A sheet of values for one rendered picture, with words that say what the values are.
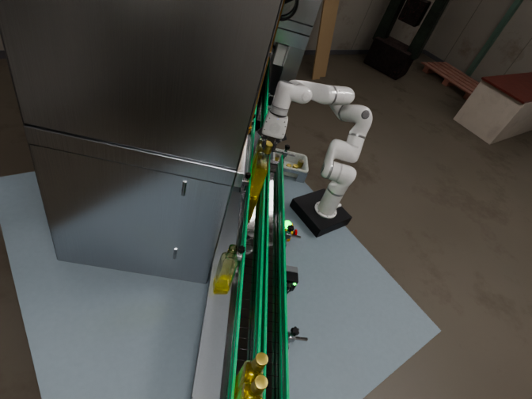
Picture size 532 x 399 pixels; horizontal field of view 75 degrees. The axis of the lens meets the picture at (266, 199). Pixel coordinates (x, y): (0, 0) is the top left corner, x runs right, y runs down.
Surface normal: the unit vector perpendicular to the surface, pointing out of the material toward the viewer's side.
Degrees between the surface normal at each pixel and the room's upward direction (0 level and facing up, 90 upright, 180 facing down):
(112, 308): 0
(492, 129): 90
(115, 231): 90
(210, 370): 0
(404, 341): 0
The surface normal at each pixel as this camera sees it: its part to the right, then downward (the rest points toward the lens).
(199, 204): -0.02, 0.69
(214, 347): 0.26, -0.70
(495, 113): -0.80, 0.24
